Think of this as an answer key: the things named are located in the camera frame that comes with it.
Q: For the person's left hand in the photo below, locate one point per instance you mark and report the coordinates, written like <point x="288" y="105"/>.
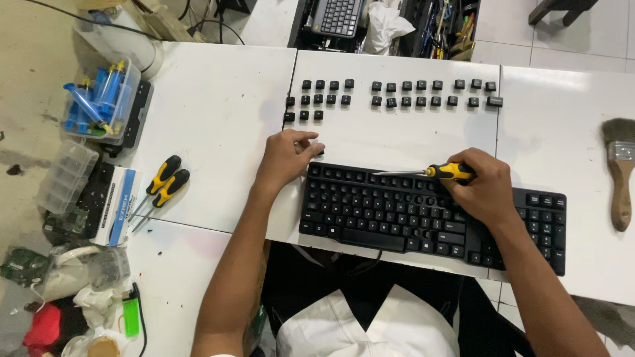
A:
<point x="283" y="161"/>

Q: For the person's right hand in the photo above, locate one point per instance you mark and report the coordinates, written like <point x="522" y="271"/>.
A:
<point x="488" y="191"/>

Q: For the single black keycap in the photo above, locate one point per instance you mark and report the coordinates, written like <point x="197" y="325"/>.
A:
<point x="319" y="147"/>

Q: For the yellow black screwdriver with long shaft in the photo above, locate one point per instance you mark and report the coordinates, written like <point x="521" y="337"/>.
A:
<point x="446" y="171"/>

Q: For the black computer keyboard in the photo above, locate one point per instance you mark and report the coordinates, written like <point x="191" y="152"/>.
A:
<point x="387" y="218"/>

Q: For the wooden paint brush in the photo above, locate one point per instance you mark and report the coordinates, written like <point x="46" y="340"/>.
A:
<point x="620" y="183"/>

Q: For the rows of removed black keycaps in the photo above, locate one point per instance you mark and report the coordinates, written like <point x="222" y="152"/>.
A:
<point x="406" y="86"/>

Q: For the black flat device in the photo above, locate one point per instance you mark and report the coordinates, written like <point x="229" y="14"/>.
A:
<point x="139" y="116"/>

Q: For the grey black keyboard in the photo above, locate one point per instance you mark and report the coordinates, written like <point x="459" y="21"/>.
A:
<point x="340" y="17"/>

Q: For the clear plastic tub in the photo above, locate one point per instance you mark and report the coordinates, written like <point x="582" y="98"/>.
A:
<point x="126" y="99"/>

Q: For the crumpled white cloth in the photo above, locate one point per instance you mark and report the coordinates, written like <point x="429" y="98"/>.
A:
<point x="384" y="27"/>

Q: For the black tray of tools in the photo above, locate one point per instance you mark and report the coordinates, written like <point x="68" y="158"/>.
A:
<point x="446" y="27"/>

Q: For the white blue cardboard box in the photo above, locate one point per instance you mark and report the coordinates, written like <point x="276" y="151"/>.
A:
<point x="116" y="206"/>

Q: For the person's white shirt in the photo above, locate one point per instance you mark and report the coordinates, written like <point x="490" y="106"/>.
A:
<point x="347" y="332"/>

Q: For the white cylinder roll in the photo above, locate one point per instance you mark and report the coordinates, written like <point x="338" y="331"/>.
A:
<point x="131" y="47"/>

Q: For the bunch of blue syringes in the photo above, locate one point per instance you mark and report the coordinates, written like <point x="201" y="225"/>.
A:
<point x="97" y="99"/>

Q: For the dark stool leg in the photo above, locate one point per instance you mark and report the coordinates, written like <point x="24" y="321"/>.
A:
<point x="560" y="7"/>

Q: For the green lighter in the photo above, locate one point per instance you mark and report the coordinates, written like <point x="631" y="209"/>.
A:
<point x="131" y="315"/>

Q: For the clear compartment organiser box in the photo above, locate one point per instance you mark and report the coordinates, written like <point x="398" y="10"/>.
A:
<point x="67" y="176"/>

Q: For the clear plastic bag of parts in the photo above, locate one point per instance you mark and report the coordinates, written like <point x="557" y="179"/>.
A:
<point x="89" y="270"/>

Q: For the small green circuit board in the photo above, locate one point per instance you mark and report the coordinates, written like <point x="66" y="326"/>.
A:
<point x="67" y="220"/>

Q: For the crumpled white tissue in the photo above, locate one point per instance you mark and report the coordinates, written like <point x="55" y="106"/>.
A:
<point x="97" y="305"/>

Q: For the round brown lid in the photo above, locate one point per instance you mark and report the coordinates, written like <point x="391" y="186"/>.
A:
<point x="103" y="347"/>

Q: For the black cloth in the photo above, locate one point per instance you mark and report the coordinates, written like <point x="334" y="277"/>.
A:
<point x="74" y="317"/>

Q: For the red cloth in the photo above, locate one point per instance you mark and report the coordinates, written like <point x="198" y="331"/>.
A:
<point x="43" y="327"/>

